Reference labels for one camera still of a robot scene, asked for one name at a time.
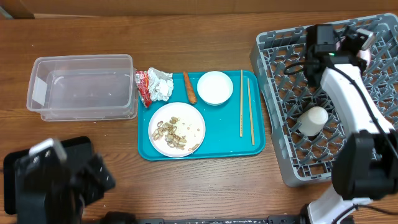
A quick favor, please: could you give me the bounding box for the pink bowl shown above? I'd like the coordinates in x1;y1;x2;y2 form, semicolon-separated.
336;37;371;67

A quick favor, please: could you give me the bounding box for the white cup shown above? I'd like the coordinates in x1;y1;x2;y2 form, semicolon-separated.
297;106;328;136

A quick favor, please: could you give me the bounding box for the wooden chopstick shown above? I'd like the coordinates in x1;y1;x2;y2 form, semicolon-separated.
239;70;243;137
247;79;255;146

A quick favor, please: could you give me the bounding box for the white bowl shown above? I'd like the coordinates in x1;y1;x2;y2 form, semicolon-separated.
197;71;234;106

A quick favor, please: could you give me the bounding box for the orange carrot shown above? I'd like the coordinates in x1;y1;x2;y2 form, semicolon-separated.
183;72;197;105

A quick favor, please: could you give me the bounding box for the white tissue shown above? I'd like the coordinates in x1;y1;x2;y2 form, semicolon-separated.
147;67;174;101

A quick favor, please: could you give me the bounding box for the white plate with food scraps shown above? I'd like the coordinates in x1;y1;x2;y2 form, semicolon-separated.
148;102;206;158

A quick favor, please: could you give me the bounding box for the red snack wrapper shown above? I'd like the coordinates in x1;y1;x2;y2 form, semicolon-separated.
134;70;152;108

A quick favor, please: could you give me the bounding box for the black plastic tray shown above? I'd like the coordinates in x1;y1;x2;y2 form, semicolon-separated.
2;136;94;215

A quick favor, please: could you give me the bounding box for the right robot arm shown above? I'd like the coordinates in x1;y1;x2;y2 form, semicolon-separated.
303;24;397;223

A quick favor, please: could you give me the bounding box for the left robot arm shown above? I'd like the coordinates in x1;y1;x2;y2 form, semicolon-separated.
14;149;116;223

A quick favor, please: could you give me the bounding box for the grey dishwasher rack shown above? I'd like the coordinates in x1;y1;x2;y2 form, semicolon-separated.
250;14;397;187

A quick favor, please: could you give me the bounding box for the teal serving tray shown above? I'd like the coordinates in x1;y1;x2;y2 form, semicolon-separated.
137;70;266;161

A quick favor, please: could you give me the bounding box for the clear plastic bin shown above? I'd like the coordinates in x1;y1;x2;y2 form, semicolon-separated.
26;54;138;121

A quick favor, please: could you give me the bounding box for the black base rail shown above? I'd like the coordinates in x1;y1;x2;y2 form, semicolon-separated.
137;215;306;224

